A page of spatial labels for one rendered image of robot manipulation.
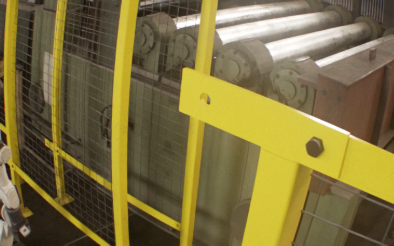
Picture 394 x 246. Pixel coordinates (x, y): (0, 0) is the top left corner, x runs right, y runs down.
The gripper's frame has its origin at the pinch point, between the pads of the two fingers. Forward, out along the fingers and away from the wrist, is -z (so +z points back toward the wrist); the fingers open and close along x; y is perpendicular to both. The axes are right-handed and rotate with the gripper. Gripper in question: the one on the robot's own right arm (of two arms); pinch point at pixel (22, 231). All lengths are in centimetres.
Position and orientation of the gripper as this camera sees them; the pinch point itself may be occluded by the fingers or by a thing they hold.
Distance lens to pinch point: 242.7
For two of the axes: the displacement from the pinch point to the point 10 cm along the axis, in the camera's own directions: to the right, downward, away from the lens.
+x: 5.3, -4.8, 6.9
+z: -0.1, -8.2, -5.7
